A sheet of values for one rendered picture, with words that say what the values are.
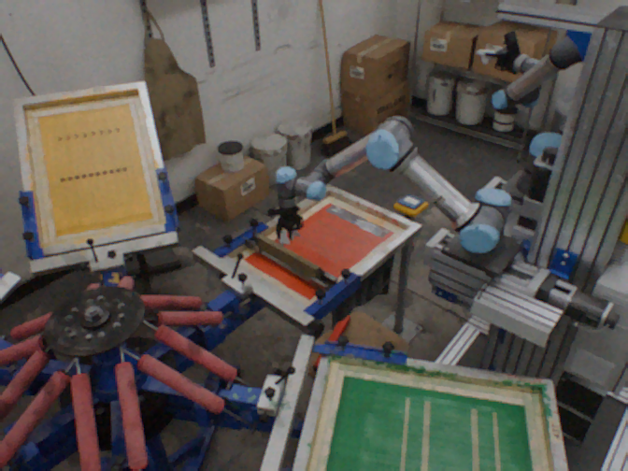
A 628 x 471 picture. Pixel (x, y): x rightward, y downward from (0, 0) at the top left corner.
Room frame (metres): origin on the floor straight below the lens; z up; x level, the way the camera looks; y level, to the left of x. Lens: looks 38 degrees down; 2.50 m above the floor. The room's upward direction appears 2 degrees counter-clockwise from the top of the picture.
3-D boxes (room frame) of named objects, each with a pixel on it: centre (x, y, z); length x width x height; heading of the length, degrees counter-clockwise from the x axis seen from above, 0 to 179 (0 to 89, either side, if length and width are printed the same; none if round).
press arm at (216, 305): (1.54, 0.34, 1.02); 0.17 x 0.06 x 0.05; 136
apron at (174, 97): (3.69, 0.99, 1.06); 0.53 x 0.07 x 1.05; 136
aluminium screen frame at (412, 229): (1.95, -0.05, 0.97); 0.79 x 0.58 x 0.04; 136
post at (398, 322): (2.27, -0.52, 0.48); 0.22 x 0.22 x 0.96; 46
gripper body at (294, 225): (1.76, 0.08, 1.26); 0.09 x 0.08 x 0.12; 47
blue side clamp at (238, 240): (1.96, 0.32, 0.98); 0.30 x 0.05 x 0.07; 136
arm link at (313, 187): (1.73, -0.01, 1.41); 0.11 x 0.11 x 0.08; 62
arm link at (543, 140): (1.91, -0.96, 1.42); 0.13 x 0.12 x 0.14; 114
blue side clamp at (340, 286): (1.58, -0.08, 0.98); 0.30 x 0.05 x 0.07; 136
